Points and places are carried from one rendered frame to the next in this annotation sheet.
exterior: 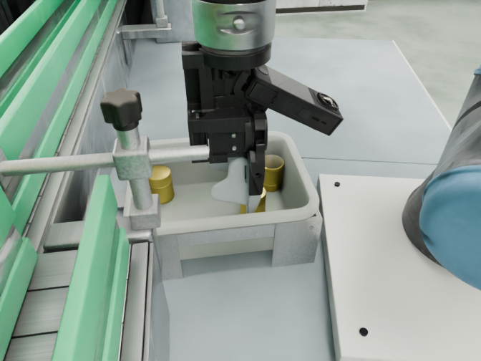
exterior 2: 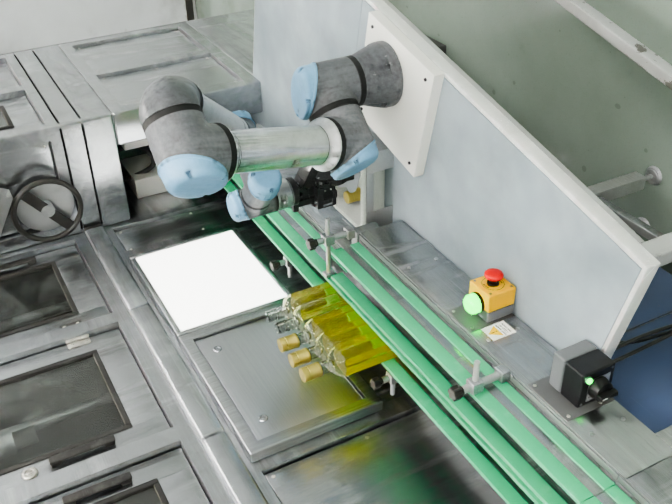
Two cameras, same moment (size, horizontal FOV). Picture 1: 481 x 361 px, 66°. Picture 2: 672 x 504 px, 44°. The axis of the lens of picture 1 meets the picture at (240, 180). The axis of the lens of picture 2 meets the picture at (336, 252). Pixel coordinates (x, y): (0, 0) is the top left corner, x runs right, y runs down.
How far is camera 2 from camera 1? 1.77 m
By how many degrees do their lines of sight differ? 42
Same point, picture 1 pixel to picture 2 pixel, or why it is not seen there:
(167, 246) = (372, 215)
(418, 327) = (411, 141)
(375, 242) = (385, 121)
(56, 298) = not seen: hidden behind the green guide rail
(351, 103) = (317, 21)
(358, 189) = not seen: hidden behind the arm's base
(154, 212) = (348, 232)
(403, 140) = (344, 21)
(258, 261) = (388, 173)
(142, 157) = (327, 239)
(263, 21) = (283, 192)
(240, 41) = (290, 200)
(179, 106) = not seen: hidden behind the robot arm
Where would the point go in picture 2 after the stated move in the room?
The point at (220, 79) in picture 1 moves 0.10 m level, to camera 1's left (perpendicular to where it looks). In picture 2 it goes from (302, 196) to (301, 228)
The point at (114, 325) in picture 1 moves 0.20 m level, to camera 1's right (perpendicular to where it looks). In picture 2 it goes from (369, 260) to (376, 193)
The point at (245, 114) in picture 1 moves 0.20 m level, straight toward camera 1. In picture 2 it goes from (316, 188) to (356, 237)
